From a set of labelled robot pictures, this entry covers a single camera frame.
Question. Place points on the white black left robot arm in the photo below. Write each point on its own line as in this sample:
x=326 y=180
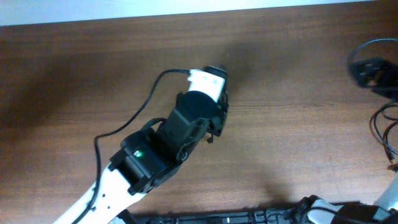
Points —
x=149 y=157

